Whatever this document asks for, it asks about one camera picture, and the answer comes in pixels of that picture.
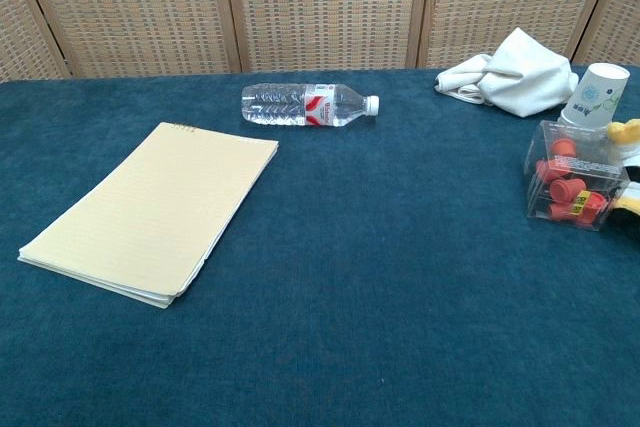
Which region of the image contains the yellow paper notepad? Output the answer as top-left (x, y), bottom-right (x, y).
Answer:
top-left (17, 121), bottom-right (280, 310)

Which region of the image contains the clear plastic water bottle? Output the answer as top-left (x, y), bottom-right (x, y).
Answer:
top-left (241, 82), bottom-right (380, 128)

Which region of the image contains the blue felt table cover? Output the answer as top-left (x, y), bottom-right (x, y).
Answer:
top-left (0, 64), bottom-right (640, 427)

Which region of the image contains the red rubber plug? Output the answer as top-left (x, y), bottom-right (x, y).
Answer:
top-left (534, 159), bottom-right (569, 183)
top-left (569, 190), bottom-right (612, 226)
top-left (547, 201), bottom-right (576, 222)
top-left (549, 177), bottom-right (586, 204)
top-left (549, 136), bottom-right (579, 161)

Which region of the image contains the crumpled white cloth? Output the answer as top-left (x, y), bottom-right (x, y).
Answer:
top-left (433, 26), bottom-right (581, 120)

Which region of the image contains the clear plastic box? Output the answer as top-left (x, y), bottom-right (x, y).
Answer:
top-left (522, 119), bottom-right (631, 233)

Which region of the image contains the white printed paper cup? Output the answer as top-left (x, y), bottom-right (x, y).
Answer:
top-left (557, 62), bottom-right (631, 129)

